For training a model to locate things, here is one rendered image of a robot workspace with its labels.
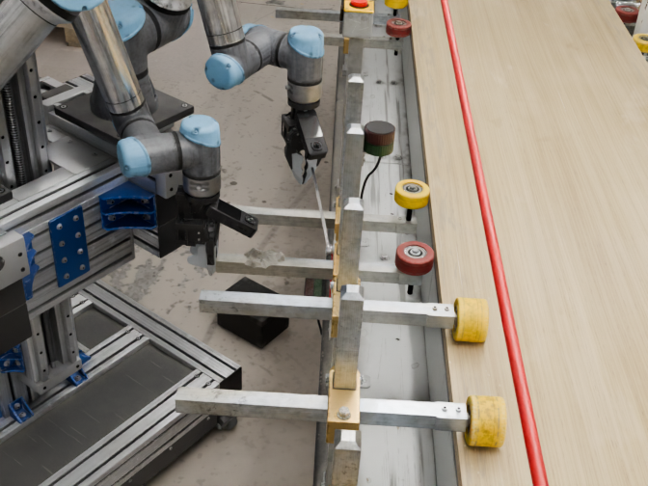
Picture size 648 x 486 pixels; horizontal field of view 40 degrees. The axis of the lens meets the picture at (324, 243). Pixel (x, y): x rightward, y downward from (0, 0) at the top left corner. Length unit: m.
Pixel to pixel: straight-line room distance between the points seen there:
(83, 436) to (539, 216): 1.28
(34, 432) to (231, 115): 2.23
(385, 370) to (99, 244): 0.71
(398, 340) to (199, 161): 0.66
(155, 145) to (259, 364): 1.33
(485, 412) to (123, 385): 1.35
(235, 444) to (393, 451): 0.91
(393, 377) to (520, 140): 0.73
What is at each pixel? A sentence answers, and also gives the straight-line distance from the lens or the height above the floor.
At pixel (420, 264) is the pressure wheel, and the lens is 1.85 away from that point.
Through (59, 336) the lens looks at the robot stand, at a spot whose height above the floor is 0.46.
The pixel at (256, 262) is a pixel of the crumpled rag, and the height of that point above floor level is 0.87.
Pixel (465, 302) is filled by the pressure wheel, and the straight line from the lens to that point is 1.65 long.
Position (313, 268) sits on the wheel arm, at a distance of 1.89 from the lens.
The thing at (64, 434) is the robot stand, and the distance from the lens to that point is 2.47.
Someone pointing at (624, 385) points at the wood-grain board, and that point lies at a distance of 1.69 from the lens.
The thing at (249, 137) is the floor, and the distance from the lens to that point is 4.12.
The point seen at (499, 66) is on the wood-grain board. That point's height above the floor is 0.90.
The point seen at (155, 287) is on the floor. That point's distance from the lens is 3.23.
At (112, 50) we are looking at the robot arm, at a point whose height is 1.30.
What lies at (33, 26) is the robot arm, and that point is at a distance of 1.55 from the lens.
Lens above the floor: 2.00
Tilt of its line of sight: 36 degrees down
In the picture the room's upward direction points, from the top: 4 degrees clockwise
